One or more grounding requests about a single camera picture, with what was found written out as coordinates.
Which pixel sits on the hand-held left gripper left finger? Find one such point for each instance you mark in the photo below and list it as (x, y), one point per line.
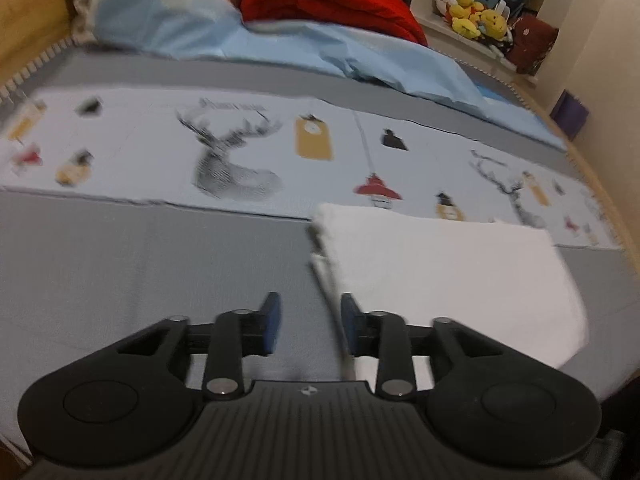
(271, 322)

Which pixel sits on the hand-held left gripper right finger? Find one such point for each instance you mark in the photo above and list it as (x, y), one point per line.
(351, 324)

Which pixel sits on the white garment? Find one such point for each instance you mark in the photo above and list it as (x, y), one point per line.
(440, 270)

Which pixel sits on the light blue bed sheet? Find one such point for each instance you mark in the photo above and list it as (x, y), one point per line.
(360, 55)

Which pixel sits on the white windowsill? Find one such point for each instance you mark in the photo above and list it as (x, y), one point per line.
(430, 15)

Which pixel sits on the red blanket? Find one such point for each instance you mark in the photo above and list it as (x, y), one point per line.
(325, 0)

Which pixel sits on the light blue pillow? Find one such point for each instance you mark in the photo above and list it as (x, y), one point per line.
(160, 15)

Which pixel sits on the yellow plush toy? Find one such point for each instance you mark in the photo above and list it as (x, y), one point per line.
(465, 12)
(495, 25)

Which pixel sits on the wooden headboard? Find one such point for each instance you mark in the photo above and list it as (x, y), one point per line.
(30, 15)

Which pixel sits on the wooden bed frame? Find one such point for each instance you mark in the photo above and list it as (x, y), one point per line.
(600, 180)

